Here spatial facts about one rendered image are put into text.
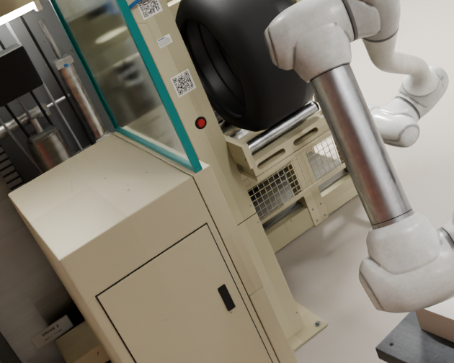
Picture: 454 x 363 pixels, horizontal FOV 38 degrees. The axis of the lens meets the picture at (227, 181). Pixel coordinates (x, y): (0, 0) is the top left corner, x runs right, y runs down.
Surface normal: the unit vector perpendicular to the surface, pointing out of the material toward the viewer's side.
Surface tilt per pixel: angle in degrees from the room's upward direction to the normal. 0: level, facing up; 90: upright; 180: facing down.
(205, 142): 90
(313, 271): 0
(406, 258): 59
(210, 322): 90
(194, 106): 90
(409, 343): 0
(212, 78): 65
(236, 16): 50
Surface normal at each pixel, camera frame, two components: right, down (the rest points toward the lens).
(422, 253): -0.06, -0.10
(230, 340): 0.48, 0.24
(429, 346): -0.36, -0.82
